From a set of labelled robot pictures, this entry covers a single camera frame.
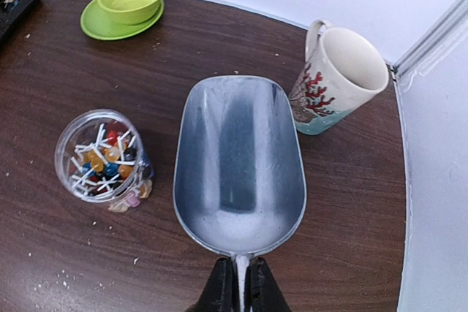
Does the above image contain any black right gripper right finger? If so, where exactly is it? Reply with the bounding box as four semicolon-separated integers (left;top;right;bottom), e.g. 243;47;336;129
250;257;291;312

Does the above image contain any clear plastic jar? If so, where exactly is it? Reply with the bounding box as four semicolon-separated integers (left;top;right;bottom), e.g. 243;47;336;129
54;109;154;213

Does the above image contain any coral pattern ceramic mug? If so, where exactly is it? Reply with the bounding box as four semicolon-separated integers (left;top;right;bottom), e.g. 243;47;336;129
289;20;389;135

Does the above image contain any right aluminium frame post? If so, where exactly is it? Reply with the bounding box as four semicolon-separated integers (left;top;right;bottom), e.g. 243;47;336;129
393;0;467;86

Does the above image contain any green saucer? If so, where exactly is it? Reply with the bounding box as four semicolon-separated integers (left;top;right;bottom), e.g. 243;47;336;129
80;0;165;41

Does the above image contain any silver metal scoop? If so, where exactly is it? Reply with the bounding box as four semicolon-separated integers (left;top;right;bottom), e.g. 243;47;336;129
173;75;307;311

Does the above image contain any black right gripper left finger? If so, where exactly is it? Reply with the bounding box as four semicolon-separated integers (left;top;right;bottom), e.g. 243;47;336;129
189;258;234;312

